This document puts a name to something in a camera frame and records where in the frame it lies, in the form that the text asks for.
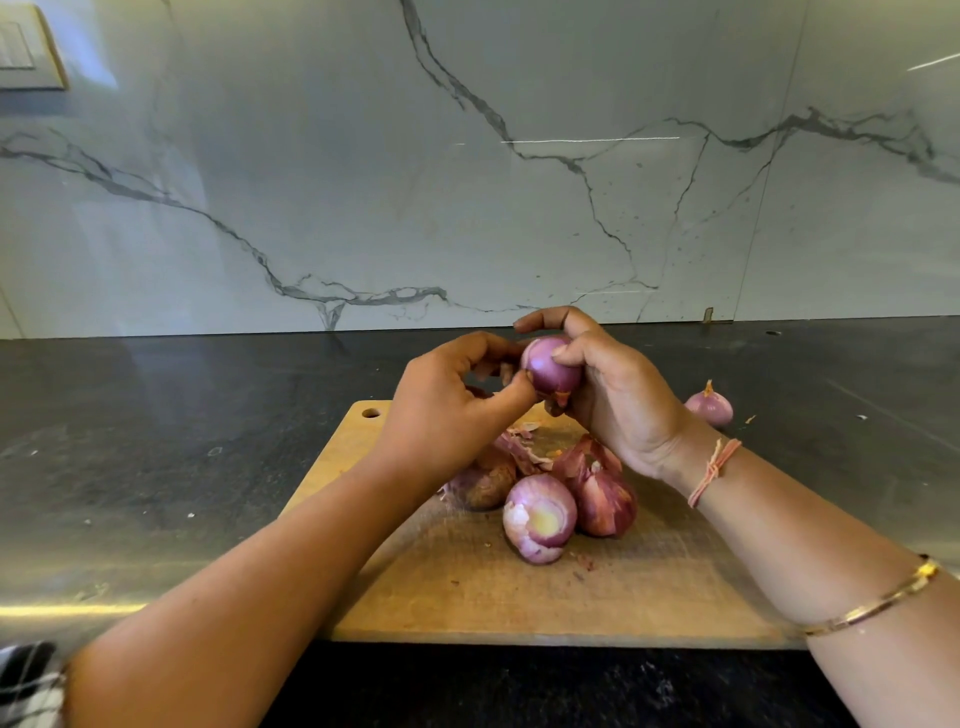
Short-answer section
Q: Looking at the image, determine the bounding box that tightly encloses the white wall switch plate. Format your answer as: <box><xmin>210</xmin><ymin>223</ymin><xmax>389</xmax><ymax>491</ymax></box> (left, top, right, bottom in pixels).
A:
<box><xmin>0</xmin><ymin>3</ymin><xmax>69</xmax><ymax>90</ymax></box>

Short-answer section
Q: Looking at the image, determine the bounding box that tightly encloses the person's right hand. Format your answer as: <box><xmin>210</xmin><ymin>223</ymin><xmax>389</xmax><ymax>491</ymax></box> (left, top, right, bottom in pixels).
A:
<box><xmin>513</xmin><ymin>306</ymin><xmax>725</xmax><ymax>482</ymax></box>

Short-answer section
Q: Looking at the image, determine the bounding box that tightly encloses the black white plaid sleeve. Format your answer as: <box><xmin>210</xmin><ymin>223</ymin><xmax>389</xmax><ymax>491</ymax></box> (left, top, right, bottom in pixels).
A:
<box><xmin>0</xmin><ymin>642</ymin><xmax>69</xmax><ymax>728</ymax></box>

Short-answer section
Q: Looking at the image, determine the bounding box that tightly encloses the wooden cutting board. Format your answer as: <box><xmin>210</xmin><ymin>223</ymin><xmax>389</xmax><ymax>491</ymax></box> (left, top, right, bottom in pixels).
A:
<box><xmin>282</xmin><ymin>397</ymin><xmax>804</xmax><ymax>650</ymax></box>

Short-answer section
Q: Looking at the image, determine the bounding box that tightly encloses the small red onion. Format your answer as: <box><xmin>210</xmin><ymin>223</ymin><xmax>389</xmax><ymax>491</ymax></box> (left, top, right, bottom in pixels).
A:
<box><xmin>685</xmin><ymin>379</ymin><xmax>737</xmax><ymax>429</ymax></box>

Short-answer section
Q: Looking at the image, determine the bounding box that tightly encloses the orange thread bracelet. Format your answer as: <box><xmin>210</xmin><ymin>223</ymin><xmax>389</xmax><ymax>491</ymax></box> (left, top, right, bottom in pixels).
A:
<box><xmin>687</xmin><ymin>436</ymin><xmax>744</xmax><ymax>512</ymax></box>

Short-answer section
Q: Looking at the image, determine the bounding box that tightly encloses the person's left hand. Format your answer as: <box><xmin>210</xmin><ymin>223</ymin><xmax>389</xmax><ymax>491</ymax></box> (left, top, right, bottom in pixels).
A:
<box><xmin>367</xmin><ymin>330</ymin><xmax>539</xmax><ymax>489</ymax></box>

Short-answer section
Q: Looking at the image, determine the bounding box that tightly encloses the brownish red onion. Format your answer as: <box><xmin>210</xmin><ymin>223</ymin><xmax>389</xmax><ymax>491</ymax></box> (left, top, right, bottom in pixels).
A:
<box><xmin>447</xmin><ymin>450</ymin><xmax>521</xmax><ymax>513</ymax></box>

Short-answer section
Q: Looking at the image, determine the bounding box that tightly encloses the person's left forearm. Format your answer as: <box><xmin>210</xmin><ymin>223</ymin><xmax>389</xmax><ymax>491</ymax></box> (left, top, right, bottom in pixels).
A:
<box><xmin>67</xmin><ymin>462</ymin><xmax>429</xmax><ymax>728</ymax></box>

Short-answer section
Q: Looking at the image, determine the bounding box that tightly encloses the gold bangle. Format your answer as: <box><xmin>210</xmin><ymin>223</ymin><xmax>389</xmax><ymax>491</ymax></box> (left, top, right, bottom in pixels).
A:
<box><xmin>802</xmin><ymin>556</ymin><xmax>944</xmax><ymax>638</ymax></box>

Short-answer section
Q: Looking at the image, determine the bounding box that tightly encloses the pile of onion peels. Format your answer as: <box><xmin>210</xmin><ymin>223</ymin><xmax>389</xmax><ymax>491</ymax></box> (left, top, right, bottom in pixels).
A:
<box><xmin>492</xmin><ymin>423</ymin><xmax>624</xmax><ymax>482</ymax></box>

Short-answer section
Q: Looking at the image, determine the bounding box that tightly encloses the person's right forearm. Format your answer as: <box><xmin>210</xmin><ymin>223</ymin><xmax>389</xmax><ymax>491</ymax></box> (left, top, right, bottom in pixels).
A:
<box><xmin>678</xmin><ymin>438</ymin><xmax>960</xmax><ymax>728</ymax></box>

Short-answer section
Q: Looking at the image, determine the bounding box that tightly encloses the red onion with pale patch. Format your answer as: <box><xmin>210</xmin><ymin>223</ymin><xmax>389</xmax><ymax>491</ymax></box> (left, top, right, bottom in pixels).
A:
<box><xmin>501</xmin><ymin>472</ymin><xmax>579</xmax><ymax>566</ymax></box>

